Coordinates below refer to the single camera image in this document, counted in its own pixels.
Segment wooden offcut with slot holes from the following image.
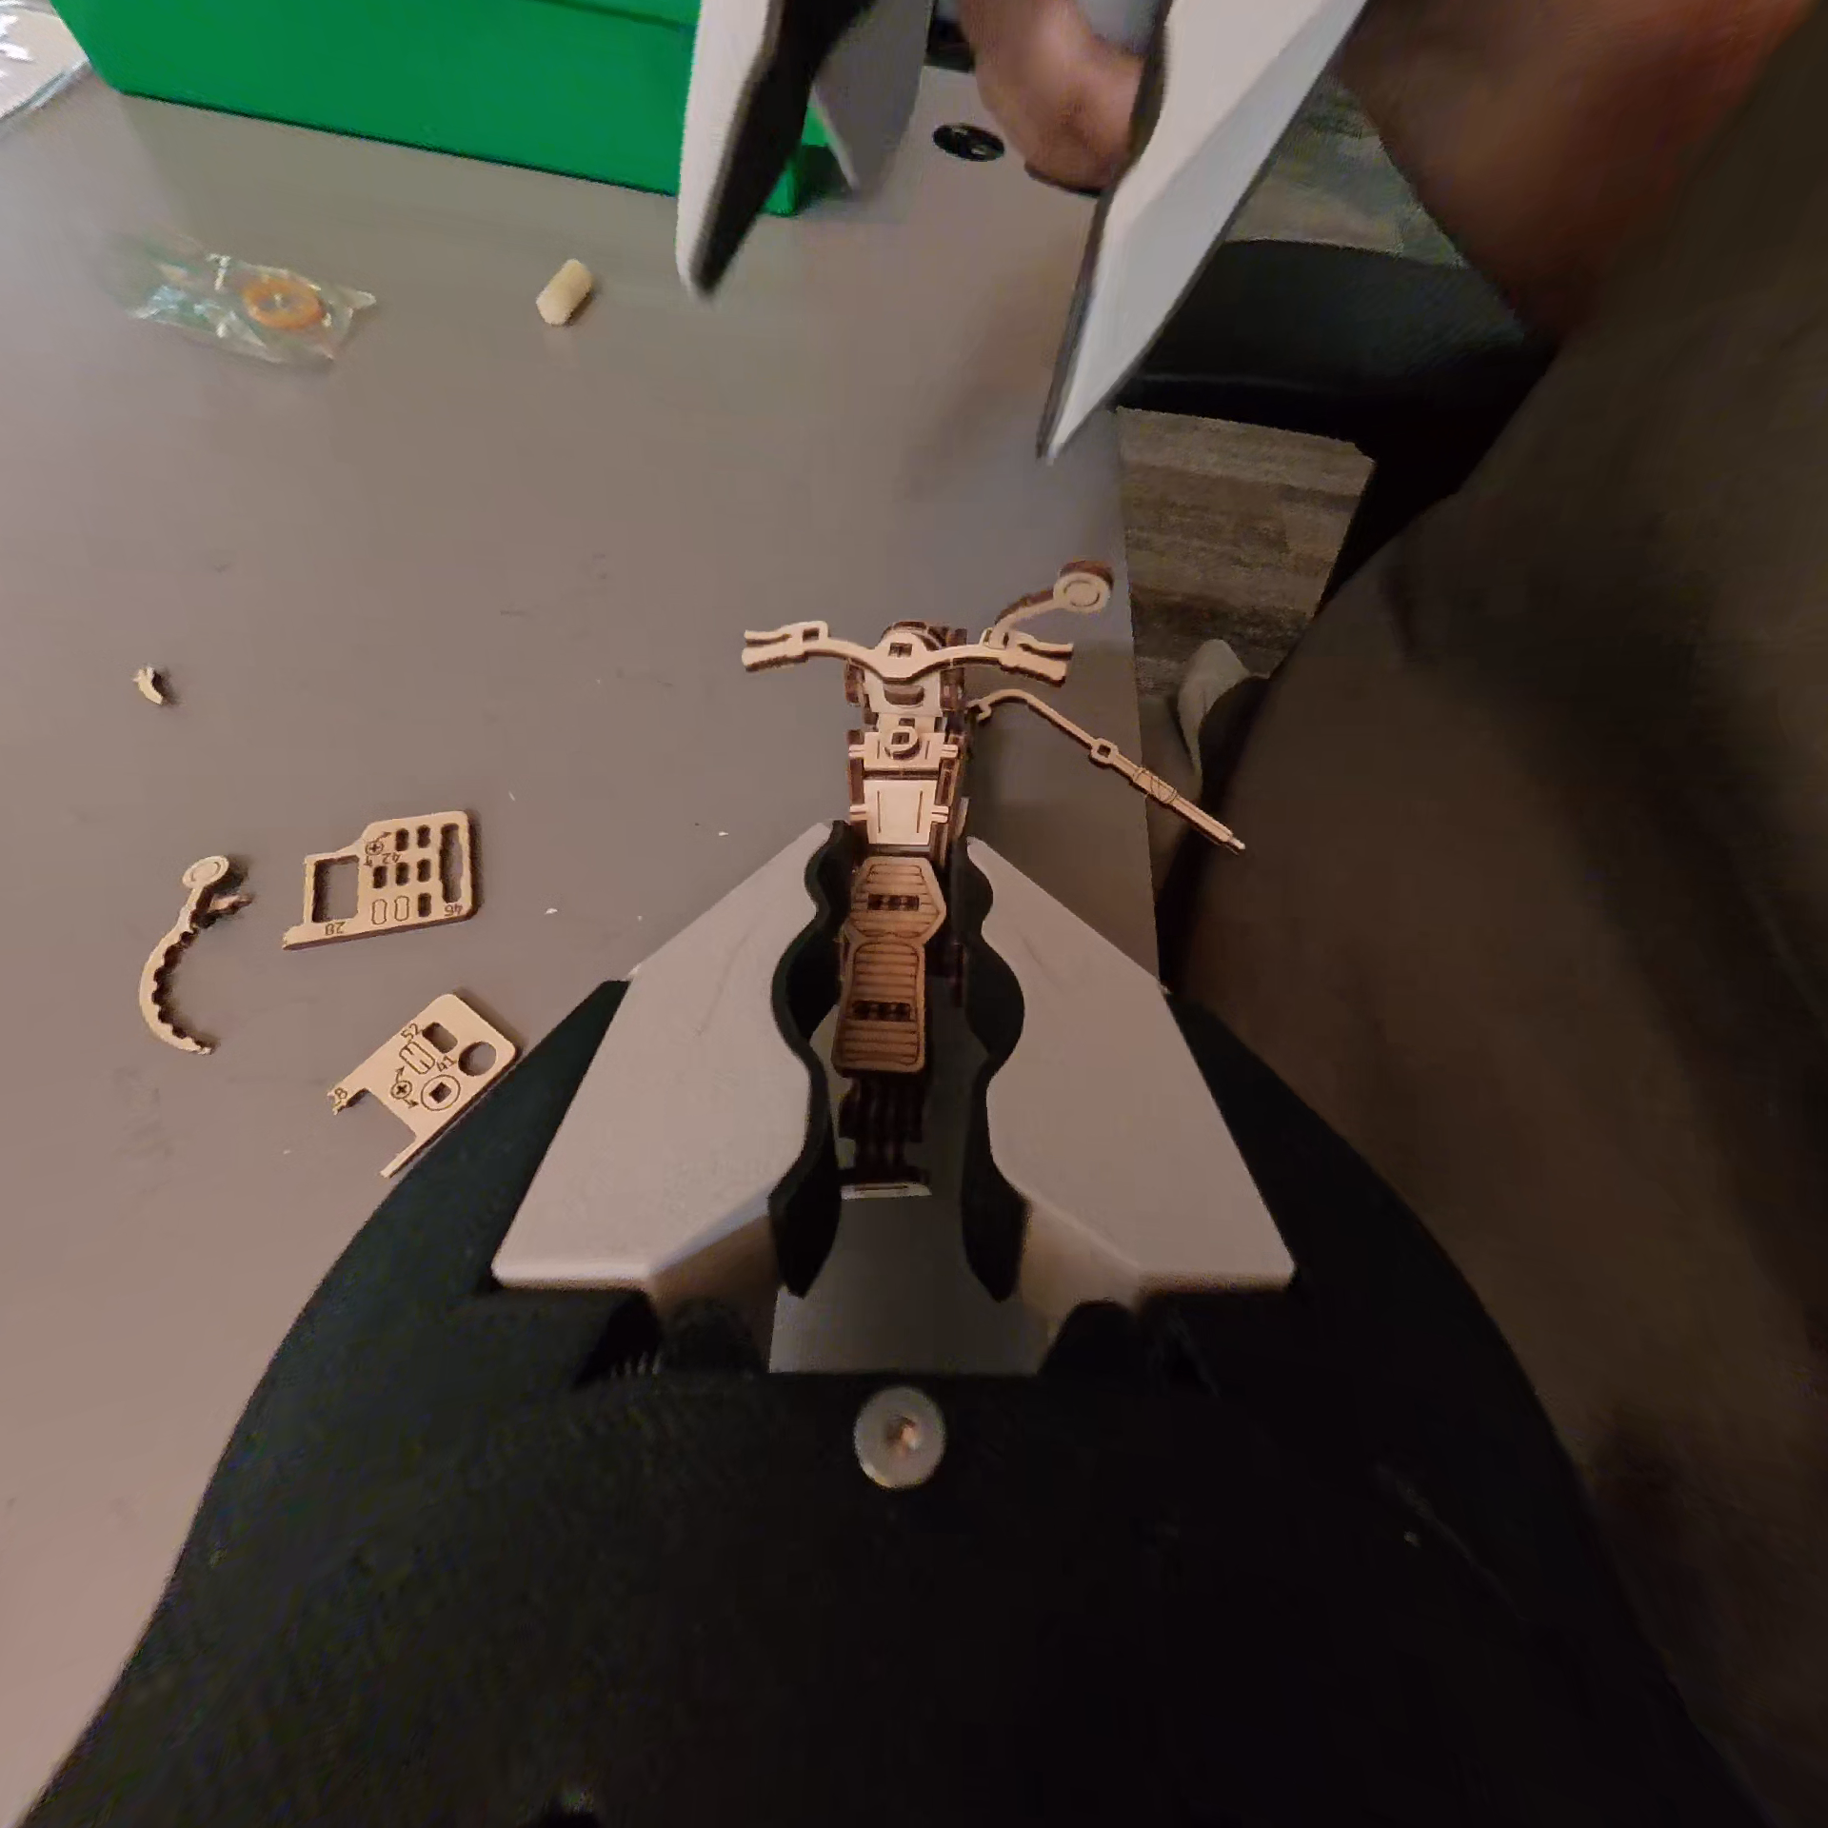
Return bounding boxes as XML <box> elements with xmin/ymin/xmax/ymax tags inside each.
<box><xmin>279</xmin><ymin>808</ymin><xmax>483</xmax><ymax>953</ymax></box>

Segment clear plastic wrap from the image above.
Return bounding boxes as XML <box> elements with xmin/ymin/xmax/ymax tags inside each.
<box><xmin>0</xmin><ymin>0</ymin><xmax>91</xmax><ymax>123</ymax></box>

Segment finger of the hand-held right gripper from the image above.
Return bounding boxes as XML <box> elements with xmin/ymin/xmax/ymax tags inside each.
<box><xmin>1037</xmin><ymin>0</ymin><xmax>1377</xmax><ymax>462</ymax></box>
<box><xmin>675</xmin><ymin>0</ymin><xmax>944</xmax><ymax>296</ymax></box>

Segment person's right forearm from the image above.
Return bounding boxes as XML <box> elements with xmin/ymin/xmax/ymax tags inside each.
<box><xmin>1340</xmin><ymin>0</ymin><xmax>1828</xmax><ymax>340</ymax></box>

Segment wooden offcut with round hole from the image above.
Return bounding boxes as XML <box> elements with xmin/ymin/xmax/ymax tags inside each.
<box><xmin>330</xmin><ymin>992</ymin><xmax>520</xmax><ymax>1180</ymax></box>

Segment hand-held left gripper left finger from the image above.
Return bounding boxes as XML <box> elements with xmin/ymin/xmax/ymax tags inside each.
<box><xmin>493</xmin><ymin>819</ymin><xmax>849</xmax><ymax>1296</ymax></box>

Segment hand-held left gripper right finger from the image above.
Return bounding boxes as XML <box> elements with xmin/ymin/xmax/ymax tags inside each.
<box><xmin>954</xmin><ymin>837</ymin><xmax>1297</xmax><ymax>1298</ymax></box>

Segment person's pale shoe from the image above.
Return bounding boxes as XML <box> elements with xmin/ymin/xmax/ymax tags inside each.
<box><xmin>1177</xmin><ymin>637</ymin><xmax>1268</xmax><ymax>757</ymax></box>

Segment person's leg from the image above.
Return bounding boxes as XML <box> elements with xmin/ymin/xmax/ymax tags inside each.
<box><xmin>1152</xmin><ymin>0</ymin><xmax>1828</xmax><ymax>1828</ymax></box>

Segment grey desk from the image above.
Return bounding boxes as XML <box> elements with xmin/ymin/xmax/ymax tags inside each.
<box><xmin>0</xmin><ymin>55</ymin><xmax>1161</xmax><ymax>1821</ymax></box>

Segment clear bag of small parts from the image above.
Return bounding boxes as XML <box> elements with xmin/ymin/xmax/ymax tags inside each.
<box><xmin>120</xmin><ymin>232</ymin><xmax>376</xmax><ymax>367</ymax></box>

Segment green box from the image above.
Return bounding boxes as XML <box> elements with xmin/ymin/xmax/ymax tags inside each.
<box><xmin>51</xmin><ymin>0</ymin><xmax>847</xmax><ymax>218</ymax></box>

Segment curved toothed wooden piece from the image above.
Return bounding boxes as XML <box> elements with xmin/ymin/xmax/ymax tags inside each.
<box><xmin>138</xmin><ymin>854</ymin><xmax>254</xmax><ymax>1056</ymax></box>

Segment person's right hand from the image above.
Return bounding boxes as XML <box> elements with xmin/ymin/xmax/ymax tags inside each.
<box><xmin>954</xmin><ymin>0</ymin><xmax>1173</xmax><ymax>197</ymax></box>

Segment black office chair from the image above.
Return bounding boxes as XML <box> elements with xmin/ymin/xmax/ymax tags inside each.
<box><xmin>1115</xmin><ymin>238</ymin><xmax>1557</xmax><ymax>587</ymax></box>

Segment wooden motorcycle model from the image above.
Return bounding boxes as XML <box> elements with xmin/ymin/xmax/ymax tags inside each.
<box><xmin>741</xmin><ymin>559</ymin><xmax>1247</xmax><ymax>1193</ymax></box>

